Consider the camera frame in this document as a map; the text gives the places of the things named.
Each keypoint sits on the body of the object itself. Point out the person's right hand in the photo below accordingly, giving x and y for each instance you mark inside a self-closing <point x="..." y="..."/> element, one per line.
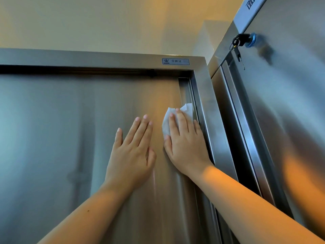
<point x="188" y="149"/>

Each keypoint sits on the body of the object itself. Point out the person's left hand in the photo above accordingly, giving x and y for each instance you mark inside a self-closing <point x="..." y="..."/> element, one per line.
<point x="129" y="165"/>

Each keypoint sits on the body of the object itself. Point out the white wet wipe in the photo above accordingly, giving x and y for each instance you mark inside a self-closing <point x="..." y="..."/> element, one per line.
<point x="166" y="124"/>

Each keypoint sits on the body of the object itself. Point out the stainless steel cabinet door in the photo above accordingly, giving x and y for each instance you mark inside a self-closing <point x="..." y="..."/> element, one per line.
<point x="292" y="86"/>
<point x="50" y="137"/>

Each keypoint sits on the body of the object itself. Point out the person's right forearm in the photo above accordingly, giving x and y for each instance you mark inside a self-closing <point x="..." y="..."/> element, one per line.
<point x="254" y="208"/>

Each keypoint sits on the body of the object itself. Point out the stainless steel cabinet body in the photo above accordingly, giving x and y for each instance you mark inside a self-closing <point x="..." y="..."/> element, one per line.
<point x="221" y="55"/>
<point x="101" y="59"/>

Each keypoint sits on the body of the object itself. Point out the white label with characters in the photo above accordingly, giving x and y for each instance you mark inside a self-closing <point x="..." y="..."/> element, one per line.
<point x="247" y="15"/>

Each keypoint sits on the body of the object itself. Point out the black-headed keys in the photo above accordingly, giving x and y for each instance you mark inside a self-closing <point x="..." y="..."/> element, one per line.
<point x="240" y="39"/>

